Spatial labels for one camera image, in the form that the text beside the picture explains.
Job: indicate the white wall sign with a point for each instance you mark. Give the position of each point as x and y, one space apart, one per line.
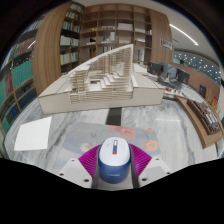
166 44

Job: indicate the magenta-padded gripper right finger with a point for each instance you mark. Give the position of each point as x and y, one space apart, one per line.
155 170

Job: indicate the dark brown site model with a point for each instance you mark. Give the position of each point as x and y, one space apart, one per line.
205 116

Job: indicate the blue and white computer mouse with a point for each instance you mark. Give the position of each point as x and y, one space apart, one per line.
114 166

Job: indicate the ceiling light strip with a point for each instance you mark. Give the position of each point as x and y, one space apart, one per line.
183 34

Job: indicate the wooden shelf unit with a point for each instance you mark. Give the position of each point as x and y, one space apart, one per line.
116 30

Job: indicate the colourful bookshelf wall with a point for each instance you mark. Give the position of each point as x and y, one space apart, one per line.
16 83

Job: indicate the dark bookshelf with books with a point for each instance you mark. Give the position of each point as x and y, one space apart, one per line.
70 43

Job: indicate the wooden display platform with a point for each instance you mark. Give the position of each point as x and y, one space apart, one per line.
200 131

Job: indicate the white paper sheet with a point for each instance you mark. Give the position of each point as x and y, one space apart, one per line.
33 133

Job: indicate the white stepped architectural model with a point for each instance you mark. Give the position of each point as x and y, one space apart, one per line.
100 86

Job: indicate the grey floral mouse pad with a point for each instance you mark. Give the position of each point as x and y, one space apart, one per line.
90 136

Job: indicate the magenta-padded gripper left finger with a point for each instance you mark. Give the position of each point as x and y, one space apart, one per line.
71 171

